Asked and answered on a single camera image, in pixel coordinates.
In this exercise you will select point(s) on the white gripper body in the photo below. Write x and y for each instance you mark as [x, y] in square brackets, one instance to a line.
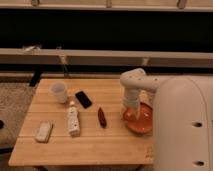
[131, 98]

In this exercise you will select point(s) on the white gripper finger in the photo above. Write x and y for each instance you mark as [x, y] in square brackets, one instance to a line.
[137, 113]

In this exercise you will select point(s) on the orange ceramic bowl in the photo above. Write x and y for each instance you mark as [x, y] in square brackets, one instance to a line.
[141, 124]

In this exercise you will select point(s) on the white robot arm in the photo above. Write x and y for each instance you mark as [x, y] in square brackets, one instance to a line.
[182, 118]

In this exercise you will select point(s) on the black smartphone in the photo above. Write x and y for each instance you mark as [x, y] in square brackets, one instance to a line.
[83, 99]

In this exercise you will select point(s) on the white squeeze bottle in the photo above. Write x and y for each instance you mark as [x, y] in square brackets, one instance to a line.
[73, 121]

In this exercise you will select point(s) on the translucent plastic cup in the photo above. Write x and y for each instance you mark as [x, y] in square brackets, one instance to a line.
[59, 91]

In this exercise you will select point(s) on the grey horizontal rail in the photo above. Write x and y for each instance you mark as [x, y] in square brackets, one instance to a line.
[105, 57]

